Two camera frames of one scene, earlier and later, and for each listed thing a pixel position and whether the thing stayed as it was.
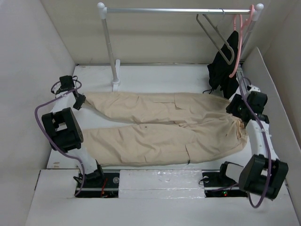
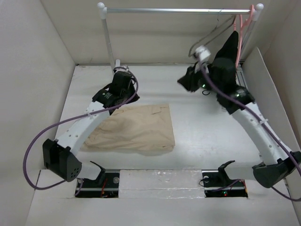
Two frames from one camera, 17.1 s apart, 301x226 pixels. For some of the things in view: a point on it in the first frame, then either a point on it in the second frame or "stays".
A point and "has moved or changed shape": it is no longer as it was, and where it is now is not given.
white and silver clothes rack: [255, 11] stays
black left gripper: [82, 99] -> [135, 99]
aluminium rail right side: [240, 73] stays
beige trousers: [134, 128] has moved or changed shape
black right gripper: [232, 107] -> [188, 81]
